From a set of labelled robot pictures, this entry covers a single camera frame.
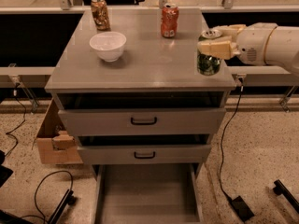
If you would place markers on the cardboard box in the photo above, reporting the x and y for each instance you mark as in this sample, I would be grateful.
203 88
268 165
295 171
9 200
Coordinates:
55 145

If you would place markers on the green soda can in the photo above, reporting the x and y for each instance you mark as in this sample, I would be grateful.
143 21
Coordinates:
206 64

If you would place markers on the black power adapter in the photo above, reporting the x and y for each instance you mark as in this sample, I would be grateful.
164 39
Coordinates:
241 208

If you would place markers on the grey drawer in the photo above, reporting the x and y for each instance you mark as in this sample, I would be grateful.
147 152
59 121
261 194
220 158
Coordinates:
143 149
147 194
142 113

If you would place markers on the black bar right floor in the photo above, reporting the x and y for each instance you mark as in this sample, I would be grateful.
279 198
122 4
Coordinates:
280 189

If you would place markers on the bottom grey drawer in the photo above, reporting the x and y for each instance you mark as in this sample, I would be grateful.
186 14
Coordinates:
147 194

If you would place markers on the white bowl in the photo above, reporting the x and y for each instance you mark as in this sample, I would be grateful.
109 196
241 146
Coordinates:
109 46

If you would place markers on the top grey drawer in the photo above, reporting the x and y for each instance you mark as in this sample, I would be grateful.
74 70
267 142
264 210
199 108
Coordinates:
142 113

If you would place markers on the brown soda can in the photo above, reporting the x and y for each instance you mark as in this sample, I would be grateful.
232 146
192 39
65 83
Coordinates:
100 14

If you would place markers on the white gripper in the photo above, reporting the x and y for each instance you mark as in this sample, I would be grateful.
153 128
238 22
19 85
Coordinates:
252 44

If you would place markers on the middle grey drawer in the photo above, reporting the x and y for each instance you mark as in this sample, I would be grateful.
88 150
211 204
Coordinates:
143 149

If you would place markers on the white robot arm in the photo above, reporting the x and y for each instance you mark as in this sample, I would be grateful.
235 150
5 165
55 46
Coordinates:
282 48

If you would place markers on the black chair base leg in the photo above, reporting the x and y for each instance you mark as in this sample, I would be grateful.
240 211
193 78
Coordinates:
68 199

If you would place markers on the orange soda can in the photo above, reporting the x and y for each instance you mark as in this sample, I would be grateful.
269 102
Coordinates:
169 20

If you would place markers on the grey drawer cabinet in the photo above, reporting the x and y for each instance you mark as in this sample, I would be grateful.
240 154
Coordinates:
150 62

